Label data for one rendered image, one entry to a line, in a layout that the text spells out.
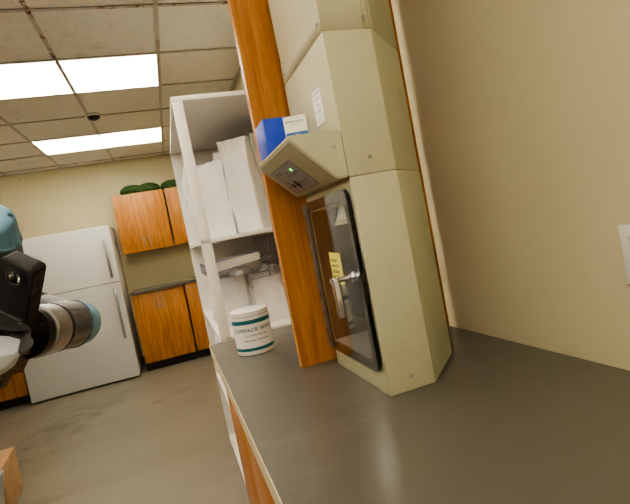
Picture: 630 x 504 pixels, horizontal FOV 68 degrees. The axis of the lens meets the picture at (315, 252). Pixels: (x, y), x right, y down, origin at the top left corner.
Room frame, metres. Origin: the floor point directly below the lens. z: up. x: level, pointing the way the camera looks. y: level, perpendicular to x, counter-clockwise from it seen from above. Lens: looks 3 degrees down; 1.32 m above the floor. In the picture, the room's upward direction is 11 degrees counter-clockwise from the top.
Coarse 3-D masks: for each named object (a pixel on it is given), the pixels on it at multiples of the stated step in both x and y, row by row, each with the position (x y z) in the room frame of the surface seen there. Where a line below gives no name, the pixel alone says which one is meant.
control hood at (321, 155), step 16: (288, 144) 0.94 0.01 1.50; (304, 144) 0.93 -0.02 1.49; (320, 144) 0.94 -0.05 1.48; (336, 144) 0.96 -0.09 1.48; (272, 160) 1.09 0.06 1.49; (304, 160) 0.97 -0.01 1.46; (320, 160) 0.94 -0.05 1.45; (336, 160) 0.95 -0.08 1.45; (320, 176) 1.00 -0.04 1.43; (336, 176) 0.95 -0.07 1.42; (304, 192) 1.17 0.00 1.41
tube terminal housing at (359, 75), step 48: (336, 48) 0.97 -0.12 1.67; (384, 48) 1.06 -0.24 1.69; (288, 96) 1.25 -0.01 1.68; (336, 96) 0.96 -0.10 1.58; (384, 96) 1.00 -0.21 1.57; (384, 144) 0.99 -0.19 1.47; (384, 192) 0.98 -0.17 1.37; (384, 240) 0.97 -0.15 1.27; (384, 288) 0.97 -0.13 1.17; (432, 288) 1.10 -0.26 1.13; (384, 336) 0.96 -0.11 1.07; (432, 336) 1.03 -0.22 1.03; (384, 384) 0.98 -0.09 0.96
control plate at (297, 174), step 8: (288, 160) 1.03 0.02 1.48; (280, 168) 1.11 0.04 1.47; (288, 168) 1.07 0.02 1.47; (296, 168) 1.04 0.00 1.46; (272, 176) 1.21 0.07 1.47; (280, 176) 1.17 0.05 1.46; (288, 176) 1.13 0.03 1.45; (296, 176) 1.09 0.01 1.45; (304, 176) 1.06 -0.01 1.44; (288, 184) 1.19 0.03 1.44; (304, 184) 1.11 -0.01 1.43; (312, 184) 1.08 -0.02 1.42; (296, 192) 1.21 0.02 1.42
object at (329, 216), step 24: (336, 192) 1.01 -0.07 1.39; (312, 216) 1.20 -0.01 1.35; (336, 216) 1.04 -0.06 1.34; (336, 240) 1.06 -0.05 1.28; (360, 264) 0.96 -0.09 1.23; (360, 288) 0.98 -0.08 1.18; (336, 312) 1.16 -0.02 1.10; (360, 312) 1.00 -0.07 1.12; (336, 336) 1.20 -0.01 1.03; (360, 336) 1.03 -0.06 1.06; (360, 360) 1.06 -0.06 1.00
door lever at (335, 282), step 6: (348, 276) 1.00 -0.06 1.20; (354, 276) 0.99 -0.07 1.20; (330, 282) 0.99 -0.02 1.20; (336, 282) 0.99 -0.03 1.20; (354, 282) 1.00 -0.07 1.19; (336, 288) 0.98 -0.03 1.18; (336, 294) 0.98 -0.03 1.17; (336, 300) 0.99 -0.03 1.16; (342, 300) 0.99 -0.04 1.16; (336, 306) 0.99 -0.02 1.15; (342, 306) 0.99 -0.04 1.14; (342, 312) 0.99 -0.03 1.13
